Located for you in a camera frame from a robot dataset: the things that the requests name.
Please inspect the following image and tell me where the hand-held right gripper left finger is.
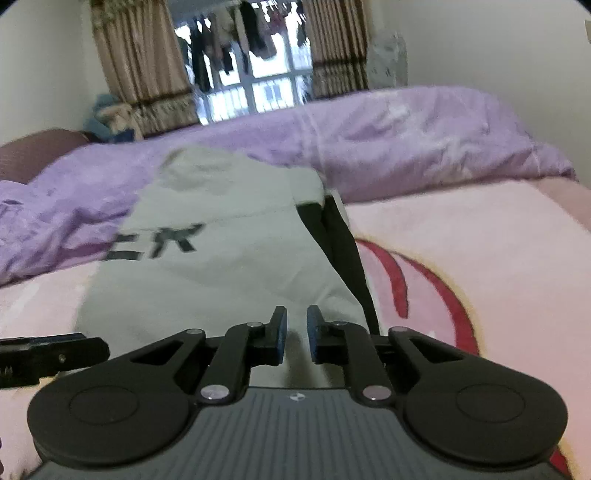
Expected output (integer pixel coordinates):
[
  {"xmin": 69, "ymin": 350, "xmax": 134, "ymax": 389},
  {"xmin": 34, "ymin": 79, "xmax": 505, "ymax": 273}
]
[{"xmin": 117, "ymin": 305, "xmax": 289, "ymax": 403}]

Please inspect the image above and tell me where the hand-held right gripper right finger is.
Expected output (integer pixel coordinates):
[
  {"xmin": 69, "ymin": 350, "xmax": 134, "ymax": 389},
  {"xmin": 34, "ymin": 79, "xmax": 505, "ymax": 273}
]
[{"xmin": 307, "ymin": 304, "xmax": 468, "ymax": 403}]

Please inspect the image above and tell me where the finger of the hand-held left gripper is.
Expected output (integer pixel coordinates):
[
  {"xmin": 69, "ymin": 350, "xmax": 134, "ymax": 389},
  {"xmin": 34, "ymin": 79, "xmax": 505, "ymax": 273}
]
[{"xmin": 0, "ymin": 332, "xmax": 112, "ymax": 389}]

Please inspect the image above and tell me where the grey jacket with black trim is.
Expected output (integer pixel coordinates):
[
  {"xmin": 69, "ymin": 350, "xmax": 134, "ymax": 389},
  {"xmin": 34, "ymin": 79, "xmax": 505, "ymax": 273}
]
[{"xmin": 74, "ymin": 146, "xmax": 382, "ymax": 389}]

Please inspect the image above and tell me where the row of hanging clothes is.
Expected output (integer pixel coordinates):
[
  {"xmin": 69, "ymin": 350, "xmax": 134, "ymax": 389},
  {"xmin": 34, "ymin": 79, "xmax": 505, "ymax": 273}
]
[{"xmin": 178, "ymin": 0, "xmax": 311, "ymax": 93}]

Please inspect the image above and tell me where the pink printed blanket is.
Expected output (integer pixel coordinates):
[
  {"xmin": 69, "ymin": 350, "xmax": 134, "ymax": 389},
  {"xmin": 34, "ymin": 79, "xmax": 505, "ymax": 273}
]
[{"xmin": 0, "ymin": 178, "xmax": 591, "ymax": 480}]

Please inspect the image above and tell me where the dark red pillow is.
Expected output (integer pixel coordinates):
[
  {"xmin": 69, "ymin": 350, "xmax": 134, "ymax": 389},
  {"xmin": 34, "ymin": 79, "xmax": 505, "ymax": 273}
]
[{"xmin": 0, "ymin": 129, "xmax": 95, "ymax": 185}]

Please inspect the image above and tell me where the purple fleece blanket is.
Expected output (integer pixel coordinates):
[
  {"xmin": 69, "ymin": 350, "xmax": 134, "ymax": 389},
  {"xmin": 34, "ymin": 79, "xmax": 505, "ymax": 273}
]
[{"xmin": 0, "ymin": 85, "xmax": 578, "ymax": 284}]

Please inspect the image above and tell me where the blue and beige plush toy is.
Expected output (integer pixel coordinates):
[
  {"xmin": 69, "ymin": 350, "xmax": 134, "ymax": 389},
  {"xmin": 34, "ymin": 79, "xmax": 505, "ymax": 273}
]
[{"xmin": 83, "ymin": 93, "xmax": 144, "ymax": 145}]

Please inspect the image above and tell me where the window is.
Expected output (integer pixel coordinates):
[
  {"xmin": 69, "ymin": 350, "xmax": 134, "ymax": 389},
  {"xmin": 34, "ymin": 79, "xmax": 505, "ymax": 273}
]
[{"xmin": 170, "ymin": 0, "xmax": 320, "ymax": 126}]

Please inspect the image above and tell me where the clear plastic covered object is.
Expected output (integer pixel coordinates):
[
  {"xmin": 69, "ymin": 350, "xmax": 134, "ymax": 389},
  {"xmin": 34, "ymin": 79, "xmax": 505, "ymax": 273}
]
[{"xmin": 367, "ymin": 31, "xmax": 410, "ymax": 91}]

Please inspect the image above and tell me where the beige patterned curtain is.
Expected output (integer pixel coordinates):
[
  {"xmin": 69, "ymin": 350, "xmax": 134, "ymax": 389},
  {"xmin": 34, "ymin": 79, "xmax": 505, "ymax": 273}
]
[
  {"xmin": 302, "ymin": 0, "xmax": 371, "ymax": 100},
  {"xmin": 89, "ymin": 0, "xmax": 200, "ymax": 138}
]

